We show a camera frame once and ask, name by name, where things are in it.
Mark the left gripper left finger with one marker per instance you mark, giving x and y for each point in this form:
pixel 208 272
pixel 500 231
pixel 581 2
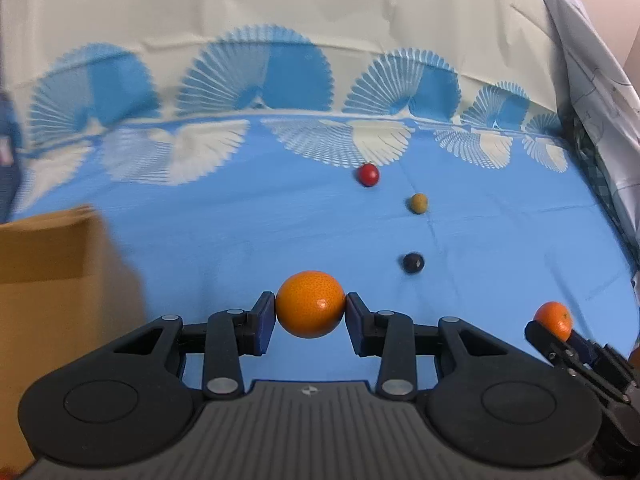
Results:
pixel 224 338

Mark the orange kumquat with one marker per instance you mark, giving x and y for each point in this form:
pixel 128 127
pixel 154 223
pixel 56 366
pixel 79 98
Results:
pixel 310 304
pixel 555 318

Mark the brown longan far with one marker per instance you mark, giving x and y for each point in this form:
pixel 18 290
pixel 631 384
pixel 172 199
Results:
pixel 418 203

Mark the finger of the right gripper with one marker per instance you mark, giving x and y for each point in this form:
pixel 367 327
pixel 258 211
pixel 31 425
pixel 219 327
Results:
pixel 585 349
pixel 559 354

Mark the red cherry tomato far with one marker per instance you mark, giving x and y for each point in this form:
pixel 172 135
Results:
pixel 368 175

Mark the blue white patterned cloth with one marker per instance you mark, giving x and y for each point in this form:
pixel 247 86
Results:
pixel 219 140

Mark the blue sofa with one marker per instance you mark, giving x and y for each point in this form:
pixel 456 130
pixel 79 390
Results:
pixel 11 175

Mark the brown cardboard box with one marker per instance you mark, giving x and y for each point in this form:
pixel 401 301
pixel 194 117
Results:
pixel 65 291

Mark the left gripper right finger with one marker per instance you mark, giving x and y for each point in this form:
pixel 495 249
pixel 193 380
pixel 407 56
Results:
pixel 396 340

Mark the grey blanket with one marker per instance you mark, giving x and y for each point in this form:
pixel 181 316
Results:
pixel 605 117

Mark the dark grape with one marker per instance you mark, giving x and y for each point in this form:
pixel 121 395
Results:
pixel 413 263

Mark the person's left hand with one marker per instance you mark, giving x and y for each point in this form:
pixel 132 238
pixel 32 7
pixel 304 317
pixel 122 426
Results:
pixel 634 358

